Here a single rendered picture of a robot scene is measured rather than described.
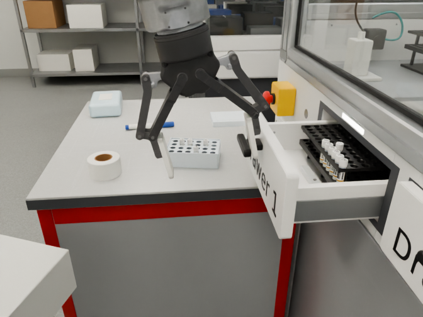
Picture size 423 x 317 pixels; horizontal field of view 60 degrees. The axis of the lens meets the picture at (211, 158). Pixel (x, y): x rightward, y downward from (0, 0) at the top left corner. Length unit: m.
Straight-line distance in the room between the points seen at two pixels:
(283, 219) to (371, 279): 0.20
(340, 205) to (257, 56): 0.93
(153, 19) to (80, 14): 3.89
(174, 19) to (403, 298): 0.47
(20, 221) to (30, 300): 1.68
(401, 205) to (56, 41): 4.69
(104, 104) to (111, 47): 3.68
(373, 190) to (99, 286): 0.66
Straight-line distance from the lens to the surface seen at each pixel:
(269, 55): 1.42
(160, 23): 0.48
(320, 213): 0.56
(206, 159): 0.83
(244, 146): 0.59
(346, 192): 0.56
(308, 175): 0.66
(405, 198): 0.51
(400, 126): 0.54
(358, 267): 0.69
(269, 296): 1.02
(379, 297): 0.64
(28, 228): 2.11
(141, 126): 0.55
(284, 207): 0.51
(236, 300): 1.01
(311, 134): 0.69
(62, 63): 4.61
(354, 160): 0.62
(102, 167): 0.81
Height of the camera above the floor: 1.16
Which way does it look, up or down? 27 degrees down
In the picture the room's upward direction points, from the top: straight up
